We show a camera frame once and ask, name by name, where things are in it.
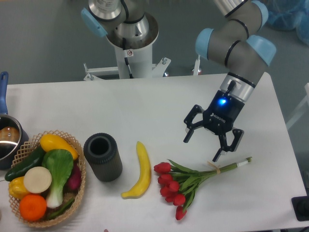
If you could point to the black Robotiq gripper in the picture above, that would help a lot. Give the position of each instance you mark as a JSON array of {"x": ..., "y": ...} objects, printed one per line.
[{"x": 220, "y": 118}]

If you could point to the red tulip bouquet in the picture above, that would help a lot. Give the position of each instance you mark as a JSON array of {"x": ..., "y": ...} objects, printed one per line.
[{"x": 179, "y": 184}]

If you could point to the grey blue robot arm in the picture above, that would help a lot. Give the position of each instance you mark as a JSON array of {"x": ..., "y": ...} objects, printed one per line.
[{"x": 236, "y": 45}]

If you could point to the yellow plastic banana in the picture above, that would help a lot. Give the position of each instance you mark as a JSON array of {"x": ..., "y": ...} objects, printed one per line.
[{"x": 144, "y": 180}]

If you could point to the black device at edge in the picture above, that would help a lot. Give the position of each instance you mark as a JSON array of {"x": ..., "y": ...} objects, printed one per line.
[{"x": 301, "y": 207}]

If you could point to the dark grey ribbed vase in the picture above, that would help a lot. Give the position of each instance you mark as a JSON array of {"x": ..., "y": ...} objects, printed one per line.
[{"x": 101, "y": 152}]

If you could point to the blue plastic bag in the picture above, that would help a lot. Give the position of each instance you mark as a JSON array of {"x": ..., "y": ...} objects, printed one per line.
[{"x": 289, "y": 15}]

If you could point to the purple sweet potato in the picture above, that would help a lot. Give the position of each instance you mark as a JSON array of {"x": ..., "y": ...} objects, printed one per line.
[{"x": 75, "y": 179}]

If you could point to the green bok choy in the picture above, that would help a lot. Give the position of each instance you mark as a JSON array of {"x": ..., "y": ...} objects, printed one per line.
[{"x": 59, "y": 162}]

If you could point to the yellow squash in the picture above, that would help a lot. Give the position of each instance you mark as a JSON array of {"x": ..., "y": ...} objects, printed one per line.
[{"x": 50, "y": 142}]

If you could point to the dark green cucumber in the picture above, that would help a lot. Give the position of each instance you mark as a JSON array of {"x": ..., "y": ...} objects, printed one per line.
[{"x": 34, "y": 159}]

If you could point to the green chili pepper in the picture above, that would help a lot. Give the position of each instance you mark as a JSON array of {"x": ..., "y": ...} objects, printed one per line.
[{"x": 54, "y": 213}]

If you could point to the white round radish slice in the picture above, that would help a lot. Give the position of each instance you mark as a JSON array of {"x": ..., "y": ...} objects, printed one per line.
[{"x": 37, "y": 179}]

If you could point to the orange fruit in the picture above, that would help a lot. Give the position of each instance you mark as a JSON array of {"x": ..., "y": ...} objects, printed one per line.
[{"x": 32, "y": 207}]

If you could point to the yellow bell pepper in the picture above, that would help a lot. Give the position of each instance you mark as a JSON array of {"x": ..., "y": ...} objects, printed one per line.
[{"x": 17, "y": 188}]

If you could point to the white frame at right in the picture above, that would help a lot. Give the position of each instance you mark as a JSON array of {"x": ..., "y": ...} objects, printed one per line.
[{"x": 299, "y": 110}]

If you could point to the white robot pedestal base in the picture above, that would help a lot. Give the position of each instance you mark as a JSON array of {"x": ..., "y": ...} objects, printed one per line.
[{"x": 133, "y": 46}]

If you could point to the blue handled saucepan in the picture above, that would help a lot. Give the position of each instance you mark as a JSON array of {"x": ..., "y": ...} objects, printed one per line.
[{"x": 12, "y": 135}]

